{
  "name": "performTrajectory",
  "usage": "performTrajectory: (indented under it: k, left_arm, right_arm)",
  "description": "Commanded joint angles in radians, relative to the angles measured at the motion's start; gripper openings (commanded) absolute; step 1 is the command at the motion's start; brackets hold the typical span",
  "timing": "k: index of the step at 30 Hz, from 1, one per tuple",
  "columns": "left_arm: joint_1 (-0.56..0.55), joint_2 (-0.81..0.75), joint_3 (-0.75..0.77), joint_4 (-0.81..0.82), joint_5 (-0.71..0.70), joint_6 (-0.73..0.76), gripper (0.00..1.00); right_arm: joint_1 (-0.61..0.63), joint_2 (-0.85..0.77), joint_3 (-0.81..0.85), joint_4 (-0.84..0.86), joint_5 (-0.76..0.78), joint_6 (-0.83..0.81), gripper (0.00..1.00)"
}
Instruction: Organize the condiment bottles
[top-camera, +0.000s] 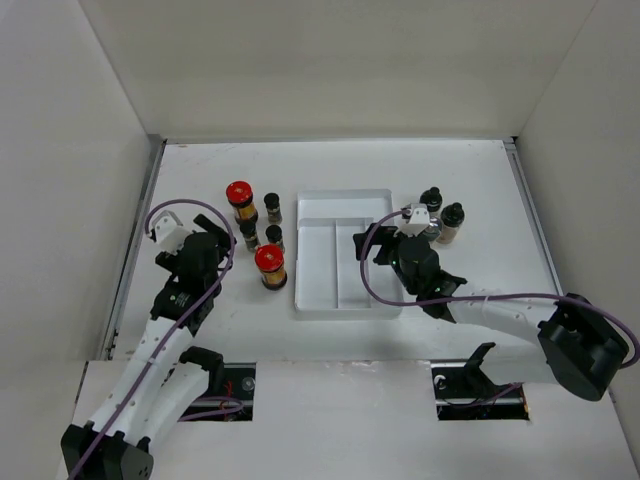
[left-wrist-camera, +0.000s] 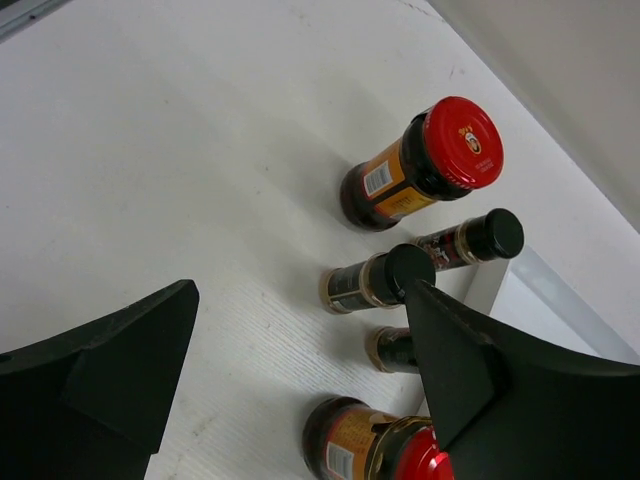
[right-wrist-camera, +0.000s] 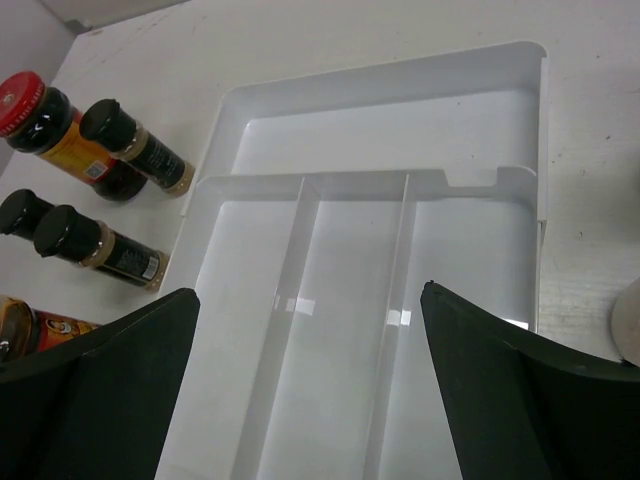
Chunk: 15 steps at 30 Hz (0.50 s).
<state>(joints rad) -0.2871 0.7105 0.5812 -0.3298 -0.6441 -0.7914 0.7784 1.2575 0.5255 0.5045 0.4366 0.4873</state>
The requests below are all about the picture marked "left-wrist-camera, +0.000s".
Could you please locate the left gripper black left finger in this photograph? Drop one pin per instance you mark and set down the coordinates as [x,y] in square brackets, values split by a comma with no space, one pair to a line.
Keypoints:
[93,402]

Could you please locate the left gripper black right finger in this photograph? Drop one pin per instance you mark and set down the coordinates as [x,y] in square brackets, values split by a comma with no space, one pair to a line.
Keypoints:
[507,405]

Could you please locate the black-label spice bottle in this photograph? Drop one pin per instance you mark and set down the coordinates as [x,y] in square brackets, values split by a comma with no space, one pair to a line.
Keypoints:
[377,283]
[391,350]

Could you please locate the red-lid sauce jar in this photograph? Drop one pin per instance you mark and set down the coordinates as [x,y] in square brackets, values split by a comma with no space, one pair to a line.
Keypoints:
[447,151]
[344,438]

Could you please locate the red-label black-cap spice bottle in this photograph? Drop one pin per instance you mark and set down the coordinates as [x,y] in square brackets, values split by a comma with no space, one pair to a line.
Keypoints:
[497,235]

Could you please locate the white divided organizer tray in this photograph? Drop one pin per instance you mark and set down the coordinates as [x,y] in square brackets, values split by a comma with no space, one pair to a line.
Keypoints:
[527,294]

